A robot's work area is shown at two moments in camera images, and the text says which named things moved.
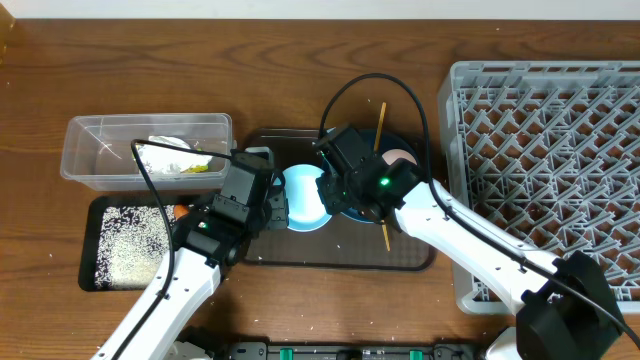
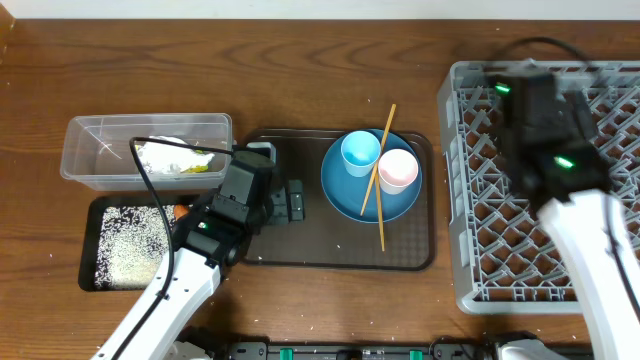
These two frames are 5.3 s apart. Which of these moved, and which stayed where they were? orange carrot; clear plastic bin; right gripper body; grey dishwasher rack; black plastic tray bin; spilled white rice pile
Moved: right gripper body
Stayed: orange carrot; grey dishwasher rack; spilled white rice pile; clear plastic bin; black plastic tray bin
